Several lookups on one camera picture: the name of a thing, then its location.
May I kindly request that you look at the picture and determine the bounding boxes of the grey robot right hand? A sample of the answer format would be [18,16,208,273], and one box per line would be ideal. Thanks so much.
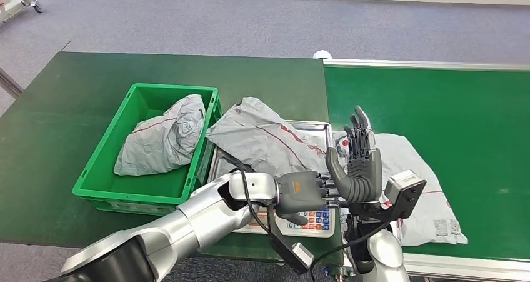
[324,105,384,205]

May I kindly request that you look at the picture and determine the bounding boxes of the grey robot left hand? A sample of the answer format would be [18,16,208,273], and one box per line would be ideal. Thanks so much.
[274,171,344,226]

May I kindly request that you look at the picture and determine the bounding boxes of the grey mailer package red print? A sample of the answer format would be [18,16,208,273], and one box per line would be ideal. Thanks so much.
[206,97,332,178]

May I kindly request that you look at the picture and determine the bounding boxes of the white mailer package black print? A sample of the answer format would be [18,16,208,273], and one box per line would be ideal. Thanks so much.
[333,131,469,247]

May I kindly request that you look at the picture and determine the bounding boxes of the crumpled grey mailer package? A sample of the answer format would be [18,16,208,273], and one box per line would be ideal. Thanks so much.
[114,94,207,176]

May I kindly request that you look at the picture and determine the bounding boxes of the white scale with steel tray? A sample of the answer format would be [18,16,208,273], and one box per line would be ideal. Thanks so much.
[207,120,337,239]

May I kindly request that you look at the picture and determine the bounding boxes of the green plastic crate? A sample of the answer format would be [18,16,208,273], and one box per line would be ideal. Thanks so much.
[72,83,224,218]

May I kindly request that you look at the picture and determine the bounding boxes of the grey metal bar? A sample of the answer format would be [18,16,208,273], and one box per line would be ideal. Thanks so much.
[0,66,24,99]

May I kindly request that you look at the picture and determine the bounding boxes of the white cart leg with wheel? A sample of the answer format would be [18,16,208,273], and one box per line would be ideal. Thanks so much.
[0,0,44,22]

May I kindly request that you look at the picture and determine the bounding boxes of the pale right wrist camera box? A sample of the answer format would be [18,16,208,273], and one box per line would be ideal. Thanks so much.
[382,170,428,221]

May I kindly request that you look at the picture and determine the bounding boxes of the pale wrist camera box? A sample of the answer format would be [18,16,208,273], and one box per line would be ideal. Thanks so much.
[382,170,428,221]
[267,205,316,276]

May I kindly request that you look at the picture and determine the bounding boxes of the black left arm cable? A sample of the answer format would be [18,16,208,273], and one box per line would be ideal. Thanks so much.
[223,156,276,238]

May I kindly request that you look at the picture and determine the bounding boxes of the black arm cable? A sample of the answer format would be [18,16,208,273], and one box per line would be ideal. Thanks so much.
[309,219,394,282]
[223,156,276,238]

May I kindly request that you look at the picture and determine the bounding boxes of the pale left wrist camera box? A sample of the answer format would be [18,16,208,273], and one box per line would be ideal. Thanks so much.
[267,205,316,276]

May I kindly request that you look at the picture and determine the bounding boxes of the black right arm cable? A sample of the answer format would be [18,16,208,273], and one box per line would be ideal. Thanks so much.
[309,219,394,282]

